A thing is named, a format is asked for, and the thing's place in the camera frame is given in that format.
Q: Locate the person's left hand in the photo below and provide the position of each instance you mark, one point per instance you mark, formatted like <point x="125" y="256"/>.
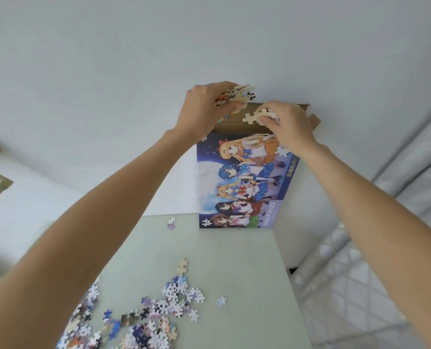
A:
<point x="197" y="112"/>

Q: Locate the grey patterned curtain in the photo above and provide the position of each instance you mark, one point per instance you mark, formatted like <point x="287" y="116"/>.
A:
<point x="382" y="294"/>

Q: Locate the person's right hand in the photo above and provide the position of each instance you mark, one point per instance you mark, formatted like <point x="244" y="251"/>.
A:
<point x="293" y="130"/>

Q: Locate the cartoon print puzzle box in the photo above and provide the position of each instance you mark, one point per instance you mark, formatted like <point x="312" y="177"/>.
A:
<point x="208" y="199"/>

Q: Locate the person's right forearm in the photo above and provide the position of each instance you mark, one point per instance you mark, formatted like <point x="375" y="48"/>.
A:
<point x="382" y="228"/>

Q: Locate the pile of puzzle pieces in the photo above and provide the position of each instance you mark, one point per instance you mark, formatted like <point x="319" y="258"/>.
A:
<point x="171" y="294"/>

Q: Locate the person's left forearm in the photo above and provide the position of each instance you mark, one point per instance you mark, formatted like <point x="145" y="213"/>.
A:
<point x="84" y="243"/>

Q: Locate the handful of puzzle pieces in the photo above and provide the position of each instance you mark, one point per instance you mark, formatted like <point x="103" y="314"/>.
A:
<point x="251" y="118"/>
<point x="237" y="94"/>

